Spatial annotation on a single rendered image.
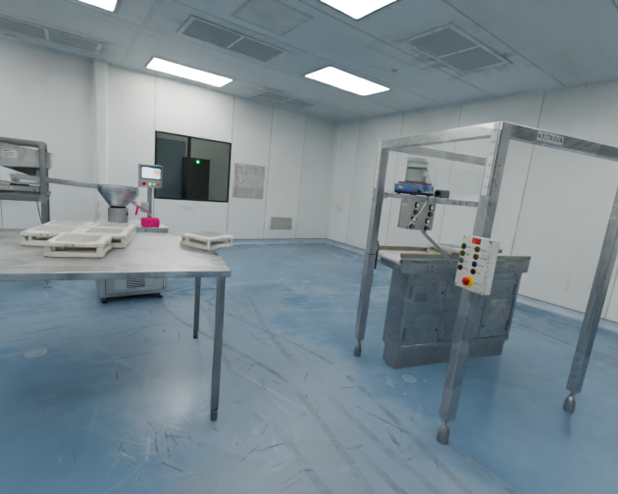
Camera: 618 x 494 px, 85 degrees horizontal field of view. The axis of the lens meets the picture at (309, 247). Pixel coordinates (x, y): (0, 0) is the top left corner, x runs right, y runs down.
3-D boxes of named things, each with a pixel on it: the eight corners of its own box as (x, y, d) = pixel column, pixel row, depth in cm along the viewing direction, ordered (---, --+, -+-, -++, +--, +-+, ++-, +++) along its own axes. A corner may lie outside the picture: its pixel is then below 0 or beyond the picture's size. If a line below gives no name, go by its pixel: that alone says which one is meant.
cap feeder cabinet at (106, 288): (98, 305, 323) (97, 227, 309) (94, 287, 367) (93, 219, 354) (167, 298, 359) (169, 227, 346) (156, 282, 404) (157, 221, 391)
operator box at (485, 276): (482, 295, 155) (492, 240, 151) (453, 284, 171) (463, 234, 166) (490, 295, 157) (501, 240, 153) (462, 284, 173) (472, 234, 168)
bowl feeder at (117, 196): (99, 224, 323) (98, 185, 317) (96, 220, 352) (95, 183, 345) (153, 225, 352) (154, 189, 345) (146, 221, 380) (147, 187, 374)
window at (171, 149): (153, 198, 593) (155, 129, 572) (153, 198, 594) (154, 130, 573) (228, 202, 673) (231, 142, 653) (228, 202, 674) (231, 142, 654)
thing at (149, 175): (138, 222, 363) (139, 163, 352) (137, 221, 371) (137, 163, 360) (162, 222, 376) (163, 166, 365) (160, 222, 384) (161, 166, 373)
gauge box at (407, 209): (406, 229, 225) (410, 199, 222) (396, 226, 235) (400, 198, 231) (432, 230, 234) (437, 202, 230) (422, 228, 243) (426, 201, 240)
